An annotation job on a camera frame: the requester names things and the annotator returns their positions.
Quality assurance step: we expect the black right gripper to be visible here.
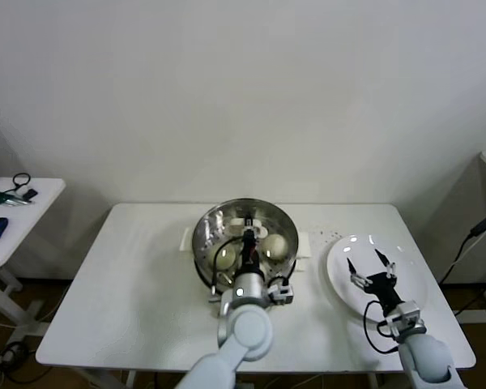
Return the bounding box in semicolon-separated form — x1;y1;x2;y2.
345;249;405;318

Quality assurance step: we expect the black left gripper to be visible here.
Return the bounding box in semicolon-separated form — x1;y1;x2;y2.
236;218;266;280

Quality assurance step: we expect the white steamed baozi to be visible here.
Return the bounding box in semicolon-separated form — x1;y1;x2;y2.
212;242;238;271
263;234;288;260

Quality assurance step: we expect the perforated steel steamer basket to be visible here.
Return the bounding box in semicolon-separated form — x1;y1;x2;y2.
180;197;312;291

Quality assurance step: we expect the round white plate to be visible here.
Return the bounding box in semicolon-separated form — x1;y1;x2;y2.
326;233;429;324

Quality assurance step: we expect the small white side table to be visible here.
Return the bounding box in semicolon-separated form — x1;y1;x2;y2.
0;177;66;337

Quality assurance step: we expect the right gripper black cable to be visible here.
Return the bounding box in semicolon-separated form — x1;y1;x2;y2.
363;299;400;354

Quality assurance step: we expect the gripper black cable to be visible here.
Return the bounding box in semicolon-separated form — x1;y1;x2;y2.
363;299;400;354
209;237;248;299

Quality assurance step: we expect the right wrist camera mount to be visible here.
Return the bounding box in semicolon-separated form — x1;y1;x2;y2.
384;301;424;337

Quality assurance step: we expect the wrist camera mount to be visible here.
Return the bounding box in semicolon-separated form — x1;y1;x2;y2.
384;301;424;337
266;277;296;306

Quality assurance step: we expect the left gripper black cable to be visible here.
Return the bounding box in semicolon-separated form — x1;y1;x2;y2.
209;237;248;299

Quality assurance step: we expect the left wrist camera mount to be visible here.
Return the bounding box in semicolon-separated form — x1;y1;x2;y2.
266;277;296;306

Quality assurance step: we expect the black power adapter cable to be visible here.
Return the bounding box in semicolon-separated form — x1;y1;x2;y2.
437;209;486;284

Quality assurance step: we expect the black cable loop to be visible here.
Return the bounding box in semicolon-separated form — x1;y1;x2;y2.
0;173;30;195

